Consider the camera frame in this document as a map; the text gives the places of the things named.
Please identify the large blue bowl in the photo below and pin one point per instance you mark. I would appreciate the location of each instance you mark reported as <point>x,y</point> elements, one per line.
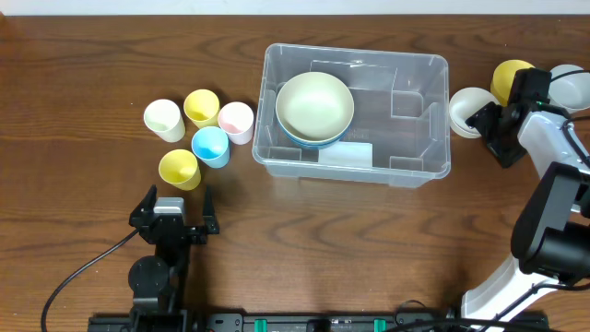
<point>291,137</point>
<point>315,146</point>

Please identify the light blue cup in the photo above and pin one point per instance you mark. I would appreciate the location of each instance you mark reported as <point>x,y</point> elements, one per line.
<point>212,146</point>

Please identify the large cream bowl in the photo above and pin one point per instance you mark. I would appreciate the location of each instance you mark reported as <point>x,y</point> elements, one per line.
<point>315,106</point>

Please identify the yellow cup rear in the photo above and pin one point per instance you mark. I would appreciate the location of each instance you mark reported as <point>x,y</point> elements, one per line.
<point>201,107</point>

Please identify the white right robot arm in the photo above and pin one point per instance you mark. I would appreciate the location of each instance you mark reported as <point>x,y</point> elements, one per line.
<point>549,252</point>

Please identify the pink cup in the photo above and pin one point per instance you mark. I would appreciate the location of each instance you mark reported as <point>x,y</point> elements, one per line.
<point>236,119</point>

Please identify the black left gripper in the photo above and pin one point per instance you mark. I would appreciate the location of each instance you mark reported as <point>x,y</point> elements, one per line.
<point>172,226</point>

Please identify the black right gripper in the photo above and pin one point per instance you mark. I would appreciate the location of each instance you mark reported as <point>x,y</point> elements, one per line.
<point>494,134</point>

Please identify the cream cup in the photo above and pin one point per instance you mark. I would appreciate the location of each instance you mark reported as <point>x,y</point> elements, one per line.
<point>164,118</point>

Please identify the yellow cup front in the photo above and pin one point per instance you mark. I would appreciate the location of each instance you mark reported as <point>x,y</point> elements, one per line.
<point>180,168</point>

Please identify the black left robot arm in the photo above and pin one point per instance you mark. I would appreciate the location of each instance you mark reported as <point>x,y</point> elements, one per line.
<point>158,280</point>

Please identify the small grey bowl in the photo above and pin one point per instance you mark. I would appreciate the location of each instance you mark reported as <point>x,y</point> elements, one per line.
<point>570,92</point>

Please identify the clear plastic storage bin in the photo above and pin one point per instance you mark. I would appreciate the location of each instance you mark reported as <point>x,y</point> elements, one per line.
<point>399,134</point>

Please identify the yellow cup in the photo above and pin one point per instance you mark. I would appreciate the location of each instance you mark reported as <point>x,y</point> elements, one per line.
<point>201,107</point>
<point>180,168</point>

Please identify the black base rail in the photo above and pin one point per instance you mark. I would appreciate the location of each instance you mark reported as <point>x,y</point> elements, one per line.
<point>252,323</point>

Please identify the small white bowl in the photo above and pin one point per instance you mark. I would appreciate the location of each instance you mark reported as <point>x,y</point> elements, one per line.
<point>465,103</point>

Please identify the small yellow bowl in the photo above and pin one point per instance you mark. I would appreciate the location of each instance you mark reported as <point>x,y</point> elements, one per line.
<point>502,79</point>

